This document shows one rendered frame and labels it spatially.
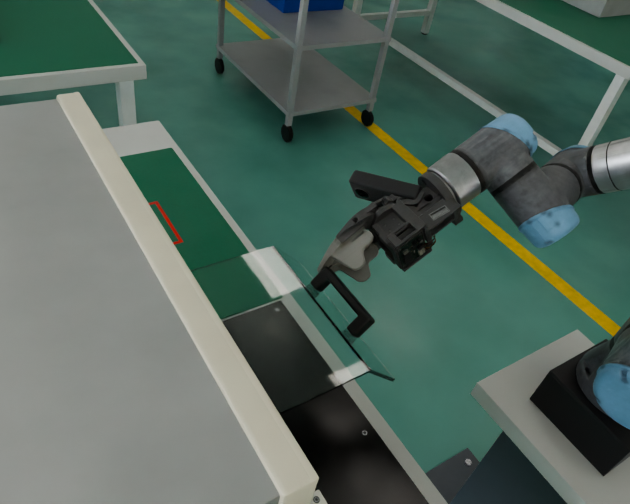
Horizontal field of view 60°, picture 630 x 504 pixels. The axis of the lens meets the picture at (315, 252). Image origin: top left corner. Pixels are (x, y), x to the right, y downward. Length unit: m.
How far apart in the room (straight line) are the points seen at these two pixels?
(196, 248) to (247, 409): 0.95
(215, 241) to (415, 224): 0.62
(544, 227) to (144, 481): 0.65
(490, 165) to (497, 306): 1.68
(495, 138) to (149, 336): 0.60
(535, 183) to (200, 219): 0.78
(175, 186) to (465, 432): 1.24
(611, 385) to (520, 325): 1.57
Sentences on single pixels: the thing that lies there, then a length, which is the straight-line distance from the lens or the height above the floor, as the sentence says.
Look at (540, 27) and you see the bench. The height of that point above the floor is 0.73.
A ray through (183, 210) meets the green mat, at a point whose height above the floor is 0.75.
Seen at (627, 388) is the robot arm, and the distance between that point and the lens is 0.88.
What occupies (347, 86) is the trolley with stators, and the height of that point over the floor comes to 0.18.
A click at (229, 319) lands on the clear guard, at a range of 0.69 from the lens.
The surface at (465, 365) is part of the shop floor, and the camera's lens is 2.18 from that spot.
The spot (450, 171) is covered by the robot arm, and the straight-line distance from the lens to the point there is 0.80.
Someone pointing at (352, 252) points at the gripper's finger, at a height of 1.09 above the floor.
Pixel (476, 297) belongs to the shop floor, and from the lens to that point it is 2.45.
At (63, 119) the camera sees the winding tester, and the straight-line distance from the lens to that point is 0.56.
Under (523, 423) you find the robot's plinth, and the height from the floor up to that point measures 0.75.
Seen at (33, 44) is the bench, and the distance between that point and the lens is 2.16.
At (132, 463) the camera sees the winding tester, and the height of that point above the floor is 1.32.
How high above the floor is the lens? 1.59
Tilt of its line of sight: 42 degrees down
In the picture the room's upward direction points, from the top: 12 degrees clockwise
